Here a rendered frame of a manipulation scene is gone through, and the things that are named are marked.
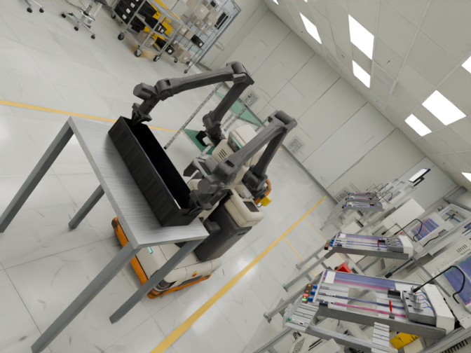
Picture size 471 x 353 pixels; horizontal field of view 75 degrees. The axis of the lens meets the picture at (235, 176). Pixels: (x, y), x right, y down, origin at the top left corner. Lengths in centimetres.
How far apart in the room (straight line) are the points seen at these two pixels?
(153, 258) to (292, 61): 1010
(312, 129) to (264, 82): 242
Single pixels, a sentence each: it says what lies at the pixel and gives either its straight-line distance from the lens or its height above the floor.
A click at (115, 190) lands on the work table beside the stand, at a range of 131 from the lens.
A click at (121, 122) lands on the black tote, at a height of 90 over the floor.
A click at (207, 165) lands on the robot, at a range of 186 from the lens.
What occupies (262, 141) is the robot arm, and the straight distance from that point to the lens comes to 131.
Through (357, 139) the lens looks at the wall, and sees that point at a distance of 1077.
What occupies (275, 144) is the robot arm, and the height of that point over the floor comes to 131.
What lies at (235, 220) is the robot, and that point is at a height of 71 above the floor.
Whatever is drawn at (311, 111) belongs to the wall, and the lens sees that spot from 1100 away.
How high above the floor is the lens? 153
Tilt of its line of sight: 18 degrees down
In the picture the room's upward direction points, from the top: 45 degrees clockwise
